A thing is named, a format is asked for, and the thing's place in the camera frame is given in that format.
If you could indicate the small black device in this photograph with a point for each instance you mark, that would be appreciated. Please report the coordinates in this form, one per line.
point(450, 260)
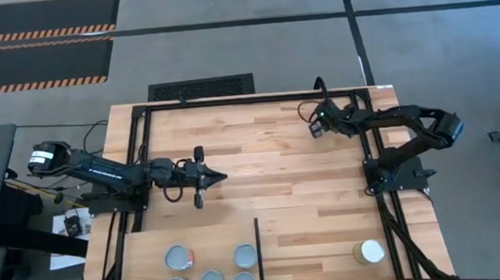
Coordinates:
point(73, 225)

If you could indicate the black aluminium table frame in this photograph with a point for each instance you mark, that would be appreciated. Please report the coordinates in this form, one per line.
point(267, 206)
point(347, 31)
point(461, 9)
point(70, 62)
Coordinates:
point(251, 100)

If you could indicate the black mat with orange stripes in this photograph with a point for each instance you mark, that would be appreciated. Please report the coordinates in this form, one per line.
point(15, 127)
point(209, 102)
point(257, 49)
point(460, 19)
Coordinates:
point(38, 15)
point(37, 62)

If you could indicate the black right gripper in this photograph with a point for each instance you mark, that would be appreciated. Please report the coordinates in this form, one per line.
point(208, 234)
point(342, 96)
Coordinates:
point(334, 116)

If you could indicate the white paper sheet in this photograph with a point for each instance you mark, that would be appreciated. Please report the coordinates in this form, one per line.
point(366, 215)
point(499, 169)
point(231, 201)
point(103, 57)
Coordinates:
point(62, 259)

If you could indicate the black curved mount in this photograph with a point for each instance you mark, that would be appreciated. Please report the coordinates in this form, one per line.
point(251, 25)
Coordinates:
point(319, 84)

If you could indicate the silver-topped tin can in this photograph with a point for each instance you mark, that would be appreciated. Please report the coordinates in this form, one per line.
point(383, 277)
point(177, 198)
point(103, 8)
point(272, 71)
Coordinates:
point(245, 256)

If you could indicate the red and white can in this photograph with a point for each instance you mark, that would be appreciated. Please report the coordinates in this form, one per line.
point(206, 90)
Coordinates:
point(179, 257)

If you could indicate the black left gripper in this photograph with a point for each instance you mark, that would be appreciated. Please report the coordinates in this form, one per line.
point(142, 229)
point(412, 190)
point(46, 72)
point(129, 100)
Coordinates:
point(175, 174)

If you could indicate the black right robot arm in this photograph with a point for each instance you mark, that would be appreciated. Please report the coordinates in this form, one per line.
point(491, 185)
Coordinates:
point(407, 113)

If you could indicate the yellow can with white top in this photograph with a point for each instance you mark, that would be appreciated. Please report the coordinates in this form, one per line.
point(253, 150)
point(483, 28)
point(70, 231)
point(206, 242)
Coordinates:
point(369, 251)

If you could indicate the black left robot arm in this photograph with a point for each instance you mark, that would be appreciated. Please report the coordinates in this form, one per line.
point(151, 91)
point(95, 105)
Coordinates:
point(102, 172)

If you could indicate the black floor grille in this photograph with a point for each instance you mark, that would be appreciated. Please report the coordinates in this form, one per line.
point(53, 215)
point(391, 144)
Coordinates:
point(200, 88)

